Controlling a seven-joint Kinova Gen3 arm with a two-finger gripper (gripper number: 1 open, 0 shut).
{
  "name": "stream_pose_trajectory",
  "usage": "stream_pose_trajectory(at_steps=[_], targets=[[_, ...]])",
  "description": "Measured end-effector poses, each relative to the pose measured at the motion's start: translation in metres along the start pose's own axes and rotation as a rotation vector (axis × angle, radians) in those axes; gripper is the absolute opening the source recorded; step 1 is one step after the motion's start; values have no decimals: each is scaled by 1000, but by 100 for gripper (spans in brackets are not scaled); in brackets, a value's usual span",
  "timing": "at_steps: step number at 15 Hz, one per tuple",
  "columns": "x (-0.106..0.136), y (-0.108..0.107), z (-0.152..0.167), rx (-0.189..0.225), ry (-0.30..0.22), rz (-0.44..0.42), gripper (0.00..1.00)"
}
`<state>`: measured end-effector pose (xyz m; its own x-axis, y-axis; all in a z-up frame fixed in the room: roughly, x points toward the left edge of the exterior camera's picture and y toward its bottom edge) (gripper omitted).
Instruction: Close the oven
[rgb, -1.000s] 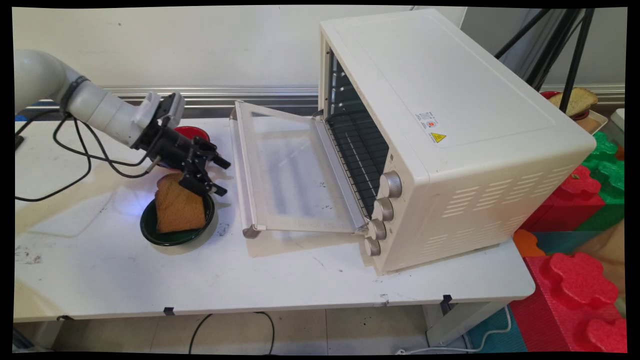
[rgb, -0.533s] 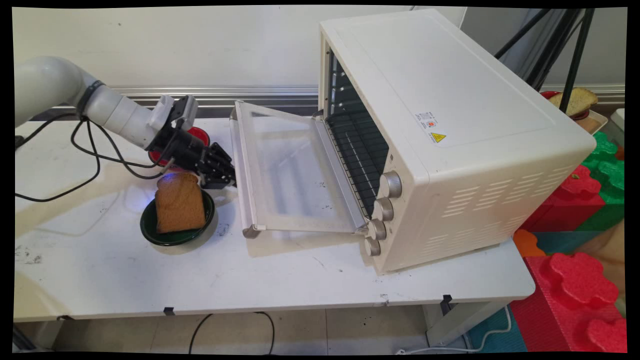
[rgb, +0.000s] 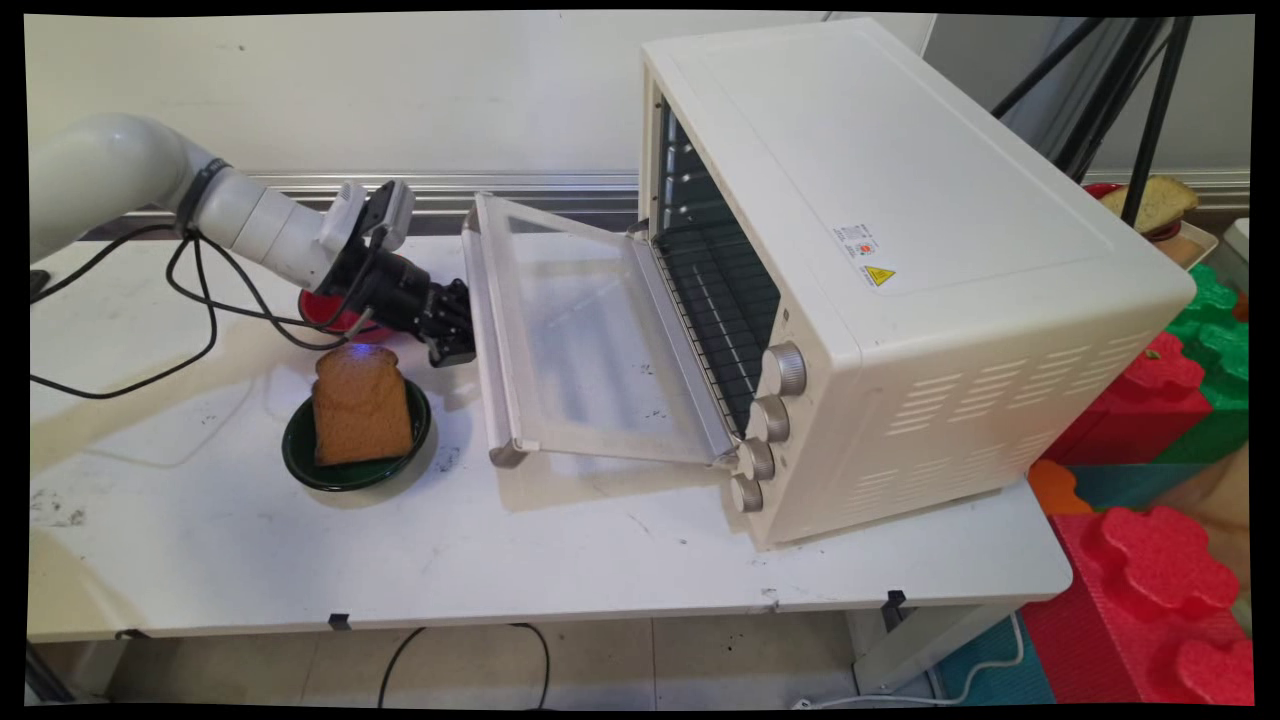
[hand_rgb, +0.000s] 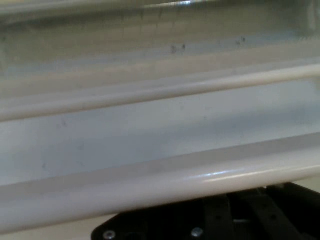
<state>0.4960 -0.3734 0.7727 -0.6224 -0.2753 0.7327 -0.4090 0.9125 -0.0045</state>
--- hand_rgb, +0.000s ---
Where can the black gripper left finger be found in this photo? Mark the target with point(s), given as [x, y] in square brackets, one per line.
[217, 217]

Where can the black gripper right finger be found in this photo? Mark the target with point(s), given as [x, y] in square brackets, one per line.
[272, 212]

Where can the white ridged plastic tray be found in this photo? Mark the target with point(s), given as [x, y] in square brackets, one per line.
[160, 180]

